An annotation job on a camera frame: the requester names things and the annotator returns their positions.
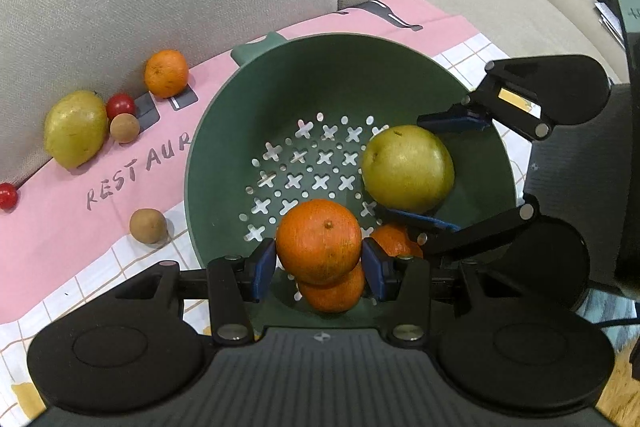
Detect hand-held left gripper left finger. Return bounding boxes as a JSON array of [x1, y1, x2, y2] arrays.
[[115, 238, 279, 346]]

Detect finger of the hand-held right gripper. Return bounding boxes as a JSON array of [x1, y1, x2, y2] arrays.
[[387, 194, 543, 269], [416, 58, 556, 142]]

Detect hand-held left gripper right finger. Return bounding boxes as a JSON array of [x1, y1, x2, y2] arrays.
[[361, 238, 507, 343]]

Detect large orange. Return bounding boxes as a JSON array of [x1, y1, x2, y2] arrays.
[[275, 199, 362, 286]]

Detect round yellow-green pear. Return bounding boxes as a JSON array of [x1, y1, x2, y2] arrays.
[[361, 125, 456, 215]]

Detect green colander bowl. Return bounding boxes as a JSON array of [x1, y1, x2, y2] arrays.
[[184, 32, 519, 331]]

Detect brown longan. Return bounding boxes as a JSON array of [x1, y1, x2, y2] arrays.
[[129, 208, 168, 246], [109, 114, 140, 144]]

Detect white papers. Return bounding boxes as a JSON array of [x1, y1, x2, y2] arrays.
[[594, 1, 624, 44]]

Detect pink printed cloth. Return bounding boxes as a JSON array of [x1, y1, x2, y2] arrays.
[[0, 0, 640, 427]]

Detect elongated yellow-green pear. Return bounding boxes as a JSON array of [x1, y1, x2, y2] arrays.
[[44, 90, 110, 170]]

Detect black cable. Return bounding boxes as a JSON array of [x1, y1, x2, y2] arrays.
[[592, 316, 640, 328]]

